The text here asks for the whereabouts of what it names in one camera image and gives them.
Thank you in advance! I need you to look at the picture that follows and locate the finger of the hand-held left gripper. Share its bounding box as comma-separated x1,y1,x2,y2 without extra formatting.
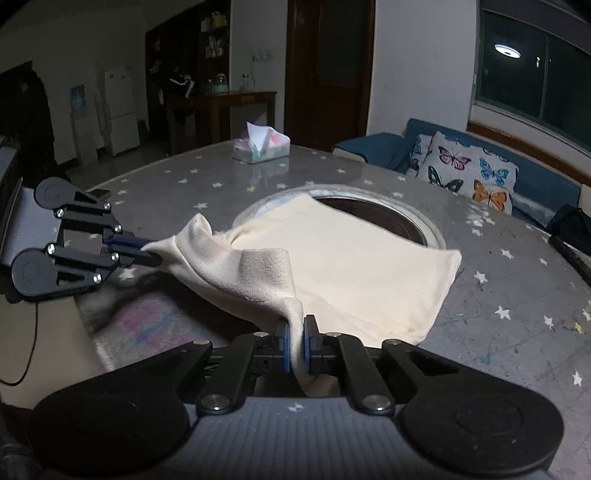
54,191,149,246
47,246,162,284

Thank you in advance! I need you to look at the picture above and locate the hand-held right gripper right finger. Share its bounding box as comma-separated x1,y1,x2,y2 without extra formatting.
302,315,445,415

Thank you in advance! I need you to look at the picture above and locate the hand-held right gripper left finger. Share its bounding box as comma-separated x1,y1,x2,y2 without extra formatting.
156,320,293,415

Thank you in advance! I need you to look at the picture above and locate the cream garment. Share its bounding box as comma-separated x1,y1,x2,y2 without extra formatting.
142,192,464,398

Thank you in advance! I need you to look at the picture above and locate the water dispenser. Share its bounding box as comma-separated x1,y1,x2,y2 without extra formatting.
69,85,100,165

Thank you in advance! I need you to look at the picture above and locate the white refrigerator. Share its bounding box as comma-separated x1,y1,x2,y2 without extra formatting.
102,64,141,157

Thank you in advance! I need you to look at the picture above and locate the round black induction cooktop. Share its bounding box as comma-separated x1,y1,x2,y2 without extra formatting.
233,183,447,253

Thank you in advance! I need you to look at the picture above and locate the dark hanging coat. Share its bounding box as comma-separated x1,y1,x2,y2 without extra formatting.
0,62,57,177

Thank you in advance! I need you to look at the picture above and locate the tissue box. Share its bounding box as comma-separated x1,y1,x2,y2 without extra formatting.
232,122,292,165

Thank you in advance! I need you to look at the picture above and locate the wooden side table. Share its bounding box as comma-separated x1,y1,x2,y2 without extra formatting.
191,90,278,145

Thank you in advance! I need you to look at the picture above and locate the dark wooden shelf cabinet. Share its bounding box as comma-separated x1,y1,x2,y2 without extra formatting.
145,0,232,155

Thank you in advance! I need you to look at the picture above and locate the butterfly print pillow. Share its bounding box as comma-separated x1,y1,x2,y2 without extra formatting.
405,134,435,179
418,131,520,216

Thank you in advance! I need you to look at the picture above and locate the dark wooden door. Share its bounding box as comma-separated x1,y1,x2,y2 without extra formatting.
283,0,376,154

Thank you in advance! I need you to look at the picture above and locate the long black bar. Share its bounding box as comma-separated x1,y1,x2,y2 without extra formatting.
548,235,591,288

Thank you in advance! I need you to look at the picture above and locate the blue sofa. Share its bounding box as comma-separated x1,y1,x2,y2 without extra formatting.
332,117,591,232

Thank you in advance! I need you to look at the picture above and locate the black bag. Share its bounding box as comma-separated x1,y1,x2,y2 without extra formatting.
546,205,591,250

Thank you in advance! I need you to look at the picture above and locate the green framed window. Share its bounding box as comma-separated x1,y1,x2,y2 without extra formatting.
470,0,591,154

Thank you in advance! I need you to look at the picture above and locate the black cable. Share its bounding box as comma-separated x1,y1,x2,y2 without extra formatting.
0,299,41,387

